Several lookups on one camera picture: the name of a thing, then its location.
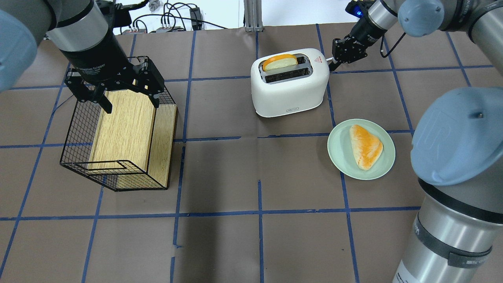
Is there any bread slice in toaster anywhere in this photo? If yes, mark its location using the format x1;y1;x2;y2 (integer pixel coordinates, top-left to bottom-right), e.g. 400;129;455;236
262;54;298;72

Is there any aluminium frame post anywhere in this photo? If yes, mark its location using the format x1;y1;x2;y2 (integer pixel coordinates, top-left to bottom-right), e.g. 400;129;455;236
244;0;264;32

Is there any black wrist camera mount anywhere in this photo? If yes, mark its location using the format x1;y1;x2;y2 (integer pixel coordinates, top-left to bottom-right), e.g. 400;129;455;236
345;0;375;18

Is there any light green plate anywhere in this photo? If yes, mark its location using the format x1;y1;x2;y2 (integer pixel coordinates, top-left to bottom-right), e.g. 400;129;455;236
327;119;396;180

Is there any black wire basket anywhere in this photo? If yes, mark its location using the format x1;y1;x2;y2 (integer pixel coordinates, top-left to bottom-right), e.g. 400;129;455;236
60;56;178;192

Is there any triangular bread on plate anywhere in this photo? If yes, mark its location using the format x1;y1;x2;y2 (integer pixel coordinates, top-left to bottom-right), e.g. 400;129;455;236
350;124;384;171

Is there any white toaster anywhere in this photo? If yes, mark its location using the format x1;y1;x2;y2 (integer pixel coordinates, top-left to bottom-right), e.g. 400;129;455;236
250;48;329;118

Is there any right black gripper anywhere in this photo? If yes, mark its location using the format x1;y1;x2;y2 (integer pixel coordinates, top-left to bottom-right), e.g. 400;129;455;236
329;18;387;72

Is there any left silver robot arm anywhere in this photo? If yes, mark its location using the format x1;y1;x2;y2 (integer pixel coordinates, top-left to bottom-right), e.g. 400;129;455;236
0;0;165;114

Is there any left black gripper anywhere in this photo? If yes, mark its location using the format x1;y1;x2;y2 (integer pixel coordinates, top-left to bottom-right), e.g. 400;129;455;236
61;31;165;114

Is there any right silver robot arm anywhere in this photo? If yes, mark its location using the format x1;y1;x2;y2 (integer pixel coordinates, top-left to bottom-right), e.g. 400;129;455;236
329;0;503;283

